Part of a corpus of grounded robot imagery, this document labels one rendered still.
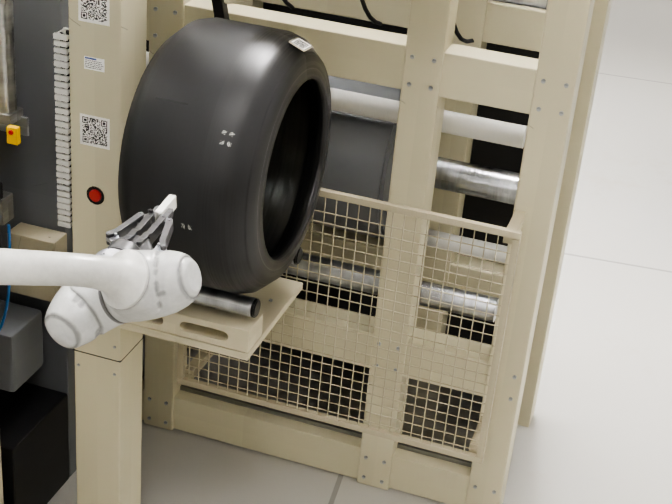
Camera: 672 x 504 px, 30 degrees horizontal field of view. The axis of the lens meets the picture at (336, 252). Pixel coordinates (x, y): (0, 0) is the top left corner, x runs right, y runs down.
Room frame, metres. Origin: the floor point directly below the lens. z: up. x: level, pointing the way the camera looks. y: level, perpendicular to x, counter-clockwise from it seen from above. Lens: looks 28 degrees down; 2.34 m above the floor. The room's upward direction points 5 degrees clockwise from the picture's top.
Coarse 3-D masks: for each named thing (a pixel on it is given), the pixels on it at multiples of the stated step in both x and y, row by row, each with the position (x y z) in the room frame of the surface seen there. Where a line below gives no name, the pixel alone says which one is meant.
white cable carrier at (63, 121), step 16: (64, 32) 2.68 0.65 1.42; (64, 48) 2.64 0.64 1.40; (64, 64) 2.64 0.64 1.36; (64, 80) 2.64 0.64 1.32; (64, 96) 2.64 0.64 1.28; (64, 112) 2.64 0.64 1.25; (64, 128) 2.64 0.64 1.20; (64, 144) 2.64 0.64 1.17; (64, 160) 2.64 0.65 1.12; (64, 176) 2.64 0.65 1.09; (64, 192) 2.64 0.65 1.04; (64, 208) 2.64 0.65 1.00; (64, 224) 2.64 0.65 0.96
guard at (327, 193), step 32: (320, 192) 2.88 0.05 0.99; (448, 224) 2.79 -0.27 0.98; (480, 224) 2.77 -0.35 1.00; (320, 256) 2.88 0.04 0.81; (512, 256) 2.74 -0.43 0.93; (384, 288) 2.83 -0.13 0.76; (320, 352) 2.88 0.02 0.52; (480, 352) 2.76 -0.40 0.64; (192, 384) 2.97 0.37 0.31; (288, 384) 2.90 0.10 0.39; (320, 384) 2.88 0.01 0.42; (384, 384) 2.83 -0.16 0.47; (320, 416) 2.87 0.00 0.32; (384, 416) 2.83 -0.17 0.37; (448, 448) 2.77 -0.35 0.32; (480, 448) 2.74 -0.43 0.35
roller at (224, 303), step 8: (208, 288) 2.46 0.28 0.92; (200, 296) 2.45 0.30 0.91; (208, 296) 2.45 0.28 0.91; (216, 296) 2.44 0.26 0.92; (224, 296) 2.44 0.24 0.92; (232, 296) 2.44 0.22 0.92; (240, 296) 2.44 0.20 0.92; (248, 296) 2.45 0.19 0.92; (200, 304) 2.45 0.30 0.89; (208, 304) 2.44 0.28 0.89; (216, 304) 2.44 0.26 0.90; (224, 304) 2.43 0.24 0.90; (232, 304) 2.43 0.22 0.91; (240, 304) 2.42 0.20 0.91; (248, 304) 2.42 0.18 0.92; (256, 304) 2.43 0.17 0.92; (232, 312) 2.43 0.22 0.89; (240, 312) 2.42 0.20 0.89; (248, 312) 2.41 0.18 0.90; (256, 312) 2.43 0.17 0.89
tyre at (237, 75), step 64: (192, 64) 2.47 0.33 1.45; (256, 64) 2.47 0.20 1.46; (320, 64) 2.69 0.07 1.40; (128, 128) 2.41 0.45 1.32; (192, 128) 2.36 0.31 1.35; (256, 128) 2.37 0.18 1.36; (320, 128) 2.76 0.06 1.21; (128, 192) 2.35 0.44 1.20; (192, 192) 2.31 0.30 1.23; (256, 192) 2.34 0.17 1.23; (192, 256) 2.33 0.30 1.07; (256, 256) 2.36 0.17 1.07
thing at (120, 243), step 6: (114, 240) 2.08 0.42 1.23; (120, 240) 2.04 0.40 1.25; (126, 240) 2.04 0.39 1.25; (132, 240) 2.08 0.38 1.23; (108, 246) 2.03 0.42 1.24; (114, 246) 2.02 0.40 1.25; (120, 246) 2.02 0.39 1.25; (126, 246) 2.02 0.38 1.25; (132, 246) 2.03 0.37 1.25; (138, 246) 2.06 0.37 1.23; (144, 246) 2.07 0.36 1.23; (150, 246) 2.07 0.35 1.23
